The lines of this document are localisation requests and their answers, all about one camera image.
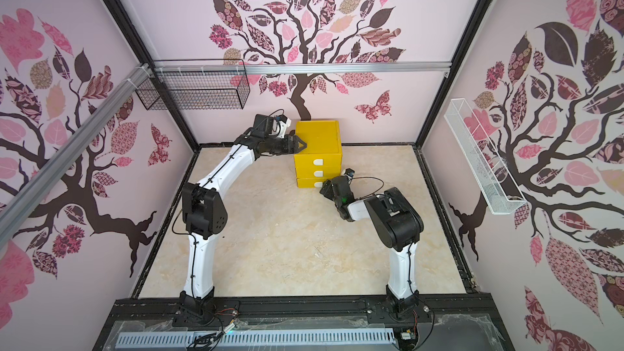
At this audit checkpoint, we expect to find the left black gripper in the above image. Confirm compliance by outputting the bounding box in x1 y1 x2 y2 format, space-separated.
262 135 305 155

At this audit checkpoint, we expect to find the yellow plastic drawer cabinet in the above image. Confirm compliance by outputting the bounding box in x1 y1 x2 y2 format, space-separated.
294 120 343 189

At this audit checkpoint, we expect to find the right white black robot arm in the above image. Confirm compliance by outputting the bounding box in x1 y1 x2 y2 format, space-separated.
319 175 424 315

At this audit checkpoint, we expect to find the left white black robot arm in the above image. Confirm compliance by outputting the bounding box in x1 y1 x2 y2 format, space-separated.
179 110 307 323

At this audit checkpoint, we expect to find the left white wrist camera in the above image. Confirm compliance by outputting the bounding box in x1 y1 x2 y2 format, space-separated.
271 114 292 139

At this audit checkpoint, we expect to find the aluminium rail back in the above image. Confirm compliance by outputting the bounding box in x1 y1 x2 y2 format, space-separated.
155 61 452 75

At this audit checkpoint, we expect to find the aluminium rail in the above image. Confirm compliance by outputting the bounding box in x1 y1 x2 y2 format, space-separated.
155 61 452 75
1 63 152 245

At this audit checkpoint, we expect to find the black wire basket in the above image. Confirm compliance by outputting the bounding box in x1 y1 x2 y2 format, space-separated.
136 58 251 111

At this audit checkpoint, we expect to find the white slotted cable duct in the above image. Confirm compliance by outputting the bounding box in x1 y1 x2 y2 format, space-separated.
113 328 397 350

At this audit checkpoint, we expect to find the white wire shelf basket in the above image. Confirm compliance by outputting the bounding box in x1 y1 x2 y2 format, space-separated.
444 98 527 215

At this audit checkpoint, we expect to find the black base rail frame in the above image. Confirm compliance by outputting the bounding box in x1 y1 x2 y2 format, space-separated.
94 293 513 350

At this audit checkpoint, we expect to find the aluminium rail left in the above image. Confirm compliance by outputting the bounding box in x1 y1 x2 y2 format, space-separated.
1 63 152 245

